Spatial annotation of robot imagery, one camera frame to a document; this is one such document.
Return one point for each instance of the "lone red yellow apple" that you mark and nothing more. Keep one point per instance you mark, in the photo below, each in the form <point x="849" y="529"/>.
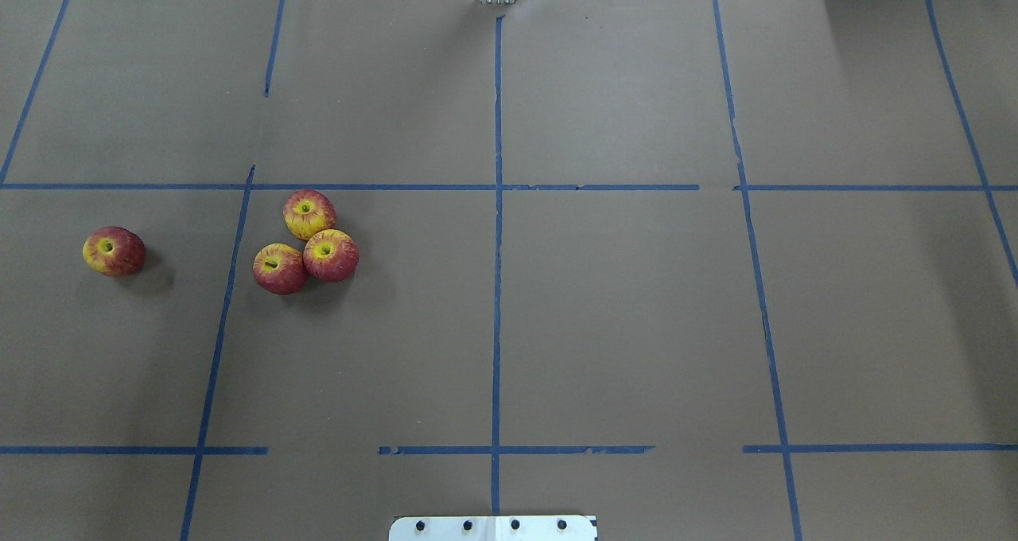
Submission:
<point x="114" y="251"/>

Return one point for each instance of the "front right red apple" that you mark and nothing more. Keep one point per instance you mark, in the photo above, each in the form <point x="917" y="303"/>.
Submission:
<point x="331" y="255"/>

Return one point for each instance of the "rear red yellow apple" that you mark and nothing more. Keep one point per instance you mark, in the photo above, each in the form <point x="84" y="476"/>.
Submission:
<point x="307" y="212"/>

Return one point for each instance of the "front left red apple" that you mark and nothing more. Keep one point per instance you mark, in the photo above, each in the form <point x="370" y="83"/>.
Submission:
<point x="279" y="268"/>

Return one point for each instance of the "white metal base plate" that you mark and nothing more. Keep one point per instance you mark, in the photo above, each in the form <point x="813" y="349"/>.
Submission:
<point x="525" y="527"/>

